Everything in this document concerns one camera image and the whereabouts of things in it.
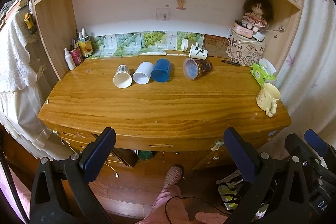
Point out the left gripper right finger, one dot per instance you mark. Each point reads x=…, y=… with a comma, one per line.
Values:
x=254, y=169

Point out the red tube container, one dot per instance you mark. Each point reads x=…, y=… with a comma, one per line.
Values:
x=77, y=56

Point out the brown haired rag doll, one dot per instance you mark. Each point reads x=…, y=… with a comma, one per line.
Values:
x=257, y=14

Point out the beige printed storage bag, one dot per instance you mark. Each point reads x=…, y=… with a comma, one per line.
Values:
x=244, y=51

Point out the pink slipper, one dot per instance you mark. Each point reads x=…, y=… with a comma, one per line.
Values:
x=173, y=176

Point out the pink oval box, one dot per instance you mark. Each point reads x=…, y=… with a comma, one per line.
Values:
x=242, y=31

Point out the plain white paper cup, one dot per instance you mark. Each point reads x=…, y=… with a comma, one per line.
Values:
x=142, y=74

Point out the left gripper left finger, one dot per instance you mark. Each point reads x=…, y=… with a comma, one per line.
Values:
x=49, y=203

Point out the brown cartoon cardboard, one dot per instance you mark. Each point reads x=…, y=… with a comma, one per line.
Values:
x=216, y=46

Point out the person's pink trouser leg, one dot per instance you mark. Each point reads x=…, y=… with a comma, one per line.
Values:
x=169, y=208

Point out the blue plastic cup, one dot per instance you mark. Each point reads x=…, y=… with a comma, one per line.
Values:
x=161, y=70

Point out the cream ceramic mug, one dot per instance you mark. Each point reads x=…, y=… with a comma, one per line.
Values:
x=268, y=98

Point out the patterned paper cup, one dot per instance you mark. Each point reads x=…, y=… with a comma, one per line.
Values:
x=122, y=78

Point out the white floral curtain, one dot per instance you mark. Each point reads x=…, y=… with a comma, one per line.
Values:
x=307, y=79

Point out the black pen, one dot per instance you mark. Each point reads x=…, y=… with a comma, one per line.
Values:
x=230, y=63

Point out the brown printed lidded cup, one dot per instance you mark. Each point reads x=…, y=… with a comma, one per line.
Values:
x=195, y=68

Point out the panda paper cup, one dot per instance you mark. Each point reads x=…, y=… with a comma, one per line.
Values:
x=197, y=52

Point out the brown sleeve coffee cup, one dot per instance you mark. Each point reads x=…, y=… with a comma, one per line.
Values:
x=186, y=44

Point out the white lace cloth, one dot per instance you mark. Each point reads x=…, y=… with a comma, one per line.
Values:
x=21, y=95

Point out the green tissue box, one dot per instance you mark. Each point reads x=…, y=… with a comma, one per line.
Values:
x=263, y=72

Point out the green leaf calendar cards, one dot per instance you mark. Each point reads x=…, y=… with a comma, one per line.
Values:
x=141, y=43

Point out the wooden shelf unit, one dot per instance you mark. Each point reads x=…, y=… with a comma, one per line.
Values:
x=59, y=20

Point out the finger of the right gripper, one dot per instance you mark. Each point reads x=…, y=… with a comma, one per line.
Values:
x=324, y=150
x=291, y=202

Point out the white spray bottle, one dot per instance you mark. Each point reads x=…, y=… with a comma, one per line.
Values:
x=69, y=60

